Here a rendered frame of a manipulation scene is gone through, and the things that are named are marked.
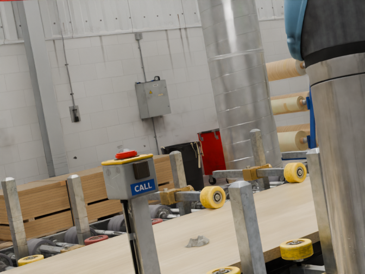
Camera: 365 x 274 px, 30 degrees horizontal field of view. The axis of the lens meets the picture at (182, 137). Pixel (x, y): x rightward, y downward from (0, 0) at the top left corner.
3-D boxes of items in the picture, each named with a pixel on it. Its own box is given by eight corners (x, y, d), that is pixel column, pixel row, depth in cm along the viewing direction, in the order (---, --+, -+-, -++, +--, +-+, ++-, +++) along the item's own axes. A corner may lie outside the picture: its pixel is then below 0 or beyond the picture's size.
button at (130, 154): (142, 159, 123) (140, 149, 123) (124, 162, 121) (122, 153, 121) (130, 159, 126) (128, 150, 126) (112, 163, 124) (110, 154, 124)
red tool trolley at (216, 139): (260, 174, 1028) (251, 122, 1024) (228, 185, 975) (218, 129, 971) (236, 176, 1062) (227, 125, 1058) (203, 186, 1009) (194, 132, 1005)
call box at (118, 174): (161, 195, 123) (153, 153, 123) (128, 204, 119) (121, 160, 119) (138, 195, 129) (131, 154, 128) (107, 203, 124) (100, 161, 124)
